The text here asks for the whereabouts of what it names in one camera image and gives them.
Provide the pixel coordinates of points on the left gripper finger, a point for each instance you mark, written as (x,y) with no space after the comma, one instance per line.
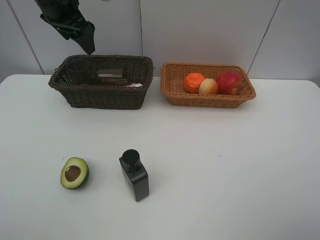
(85,38)

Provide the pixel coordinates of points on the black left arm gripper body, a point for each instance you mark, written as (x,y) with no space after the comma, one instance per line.
(64,16)

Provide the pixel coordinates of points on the purple transparent cup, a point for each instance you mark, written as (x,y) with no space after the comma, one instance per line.
(78,70)

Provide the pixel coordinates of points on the brown transparent cup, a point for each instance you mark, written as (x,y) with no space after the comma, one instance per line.
(111,77)

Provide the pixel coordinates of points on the pink bottle white cap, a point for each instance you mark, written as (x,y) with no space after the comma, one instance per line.
(134,85)

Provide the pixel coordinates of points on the orange mandarin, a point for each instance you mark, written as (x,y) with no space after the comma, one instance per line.
(192,82)

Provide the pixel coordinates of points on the round bread bun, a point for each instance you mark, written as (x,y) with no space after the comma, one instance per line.
(208,87)

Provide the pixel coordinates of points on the avocado half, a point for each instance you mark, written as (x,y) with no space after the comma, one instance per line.
(74,174)

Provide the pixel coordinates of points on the red apple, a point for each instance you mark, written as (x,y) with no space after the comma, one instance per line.
(229,83)

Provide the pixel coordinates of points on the black rectangular bottle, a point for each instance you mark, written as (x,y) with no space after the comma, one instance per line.
(135,174)

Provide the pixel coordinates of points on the dark brown wicker basket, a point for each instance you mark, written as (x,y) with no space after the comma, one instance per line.
(139,71)

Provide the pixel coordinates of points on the tan wicker basket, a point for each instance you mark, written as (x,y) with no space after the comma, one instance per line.
(172,85)

